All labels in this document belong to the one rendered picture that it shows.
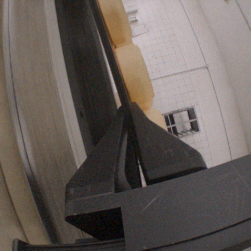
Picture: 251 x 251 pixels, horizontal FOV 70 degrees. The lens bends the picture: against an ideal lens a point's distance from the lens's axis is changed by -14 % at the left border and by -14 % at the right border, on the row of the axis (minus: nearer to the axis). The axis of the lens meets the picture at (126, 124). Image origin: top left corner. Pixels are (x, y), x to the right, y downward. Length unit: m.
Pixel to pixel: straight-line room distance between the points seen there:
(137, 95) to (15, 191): 0.15
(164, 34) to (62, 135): 4.63
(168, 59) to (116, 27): 4.38
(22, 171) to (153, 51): 4.46
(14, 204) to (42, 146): 0.07
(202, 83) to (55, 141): 4.39
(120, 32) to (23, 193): 0.17
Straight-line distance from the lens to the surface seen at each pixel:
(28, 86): 0.20
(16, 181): 0.21
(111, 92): 0.47
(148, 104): 0.21
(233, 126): 4.64
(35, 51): 0.21
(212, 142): 4.48
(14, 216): 0.22
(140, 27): 4.83
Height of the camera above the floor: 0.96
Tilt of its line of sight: 6 degrees down
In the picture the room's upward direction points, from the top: 75 degrees clockwise
